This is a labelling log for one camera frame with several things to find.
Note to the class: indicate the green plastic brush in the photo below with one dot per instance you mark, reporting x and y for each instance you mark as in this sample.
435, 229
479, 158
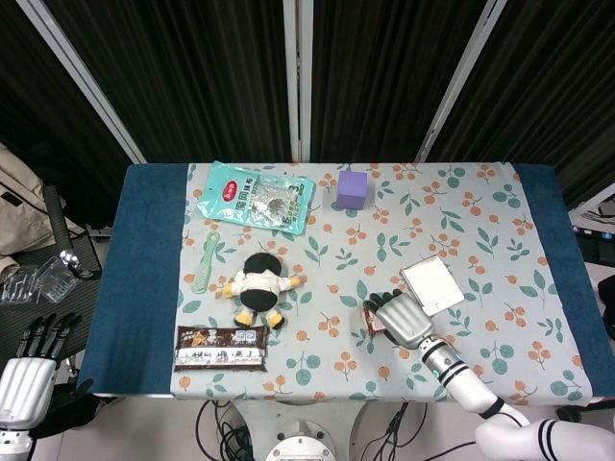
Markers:
204, 269

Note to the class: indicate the black and white plush toy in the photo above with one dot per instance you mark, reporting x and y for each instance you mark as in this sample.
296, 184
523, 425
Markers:
259, 288

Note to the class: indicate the black curtain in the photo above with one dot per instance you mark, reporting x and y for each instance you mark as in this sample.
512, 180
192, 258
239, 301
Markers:
202, 72

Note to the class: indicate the black chair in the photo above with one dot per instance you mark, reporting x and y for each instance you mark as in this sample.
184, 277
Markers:
67, 230

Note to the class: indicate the blue table cover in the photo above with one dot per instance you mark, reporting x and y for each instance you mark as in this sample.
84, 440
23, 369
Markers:
139, 269

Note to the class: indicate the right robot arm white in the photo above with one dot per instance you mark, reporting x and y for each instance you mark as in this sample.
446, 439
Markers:
461, 379

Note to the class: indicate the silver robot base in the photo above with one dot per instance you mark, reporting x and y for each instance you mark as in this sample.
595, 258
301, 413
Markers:
300, 444

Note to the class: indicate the clear plastic tray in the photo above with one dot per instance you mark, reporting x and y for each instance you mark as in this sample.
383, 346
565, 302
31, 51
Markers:
43, 283

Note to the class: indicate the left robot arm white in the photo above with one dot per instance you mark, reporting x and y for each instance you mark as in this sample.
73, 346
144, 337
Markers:
12, 444

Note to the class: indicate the small red packet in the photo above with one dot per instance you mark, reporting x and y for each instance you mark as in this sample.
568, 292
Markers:
372, 324

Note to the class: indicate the floral tablecloth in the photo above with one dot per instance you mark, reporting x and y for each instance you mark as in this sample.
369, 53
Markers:
336, 269

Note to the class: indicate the beige bag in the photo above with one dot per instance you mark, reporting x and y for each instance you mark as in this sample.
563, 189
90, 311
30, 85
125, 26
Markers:
24, 201

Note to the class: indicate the brown sauce packet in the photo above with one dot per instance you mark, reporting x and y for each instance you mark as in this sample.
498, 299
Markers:
221, 348

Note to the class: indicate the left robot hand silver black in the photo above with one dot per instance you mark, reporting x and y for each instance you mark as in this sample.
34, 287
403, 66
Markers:
24, 384

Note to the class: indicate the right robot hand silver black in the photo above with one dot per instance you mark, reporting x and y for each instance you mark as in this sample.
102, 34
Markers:
403, 317

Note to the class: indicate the teal cleaning cloth package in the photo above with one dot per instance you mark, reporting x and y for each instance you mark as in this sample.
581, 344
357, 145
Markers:
254, 197

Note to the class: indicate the white frame post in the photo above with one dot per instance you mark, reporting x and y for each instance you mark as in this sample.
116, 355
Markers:
461, 81
86, 81
298, 72

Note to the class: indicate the purple foam cube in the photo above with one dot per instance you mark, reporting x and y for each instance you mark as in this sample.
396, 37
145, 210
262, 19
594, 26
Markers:
351, 189

